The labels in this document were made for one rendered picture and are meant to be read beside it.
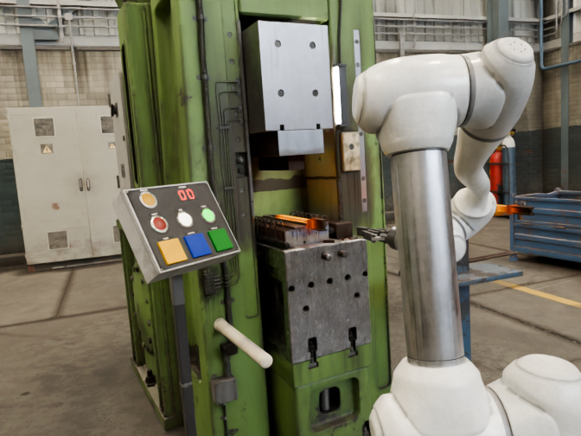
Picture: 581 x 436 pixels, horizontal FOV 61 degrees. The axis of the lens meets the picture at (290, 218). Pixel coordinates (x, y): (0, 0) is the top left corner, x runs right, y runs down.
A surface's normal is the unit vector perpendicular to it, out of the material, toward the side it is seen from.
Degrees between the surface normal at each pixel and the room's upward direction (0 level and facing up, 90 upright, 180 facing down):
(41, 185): 90
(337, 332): 90
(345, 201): 90
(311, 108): 90
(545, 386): 52
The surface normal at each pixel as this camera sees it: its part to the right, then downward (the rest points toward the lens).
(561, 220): -0.90, 0.10
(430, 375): -0.35, -0.66
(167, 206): 0.65, -0.47
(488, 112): 0.21, 0.78
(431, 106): 0.04, 0.05
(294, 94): 0.46, 0.08
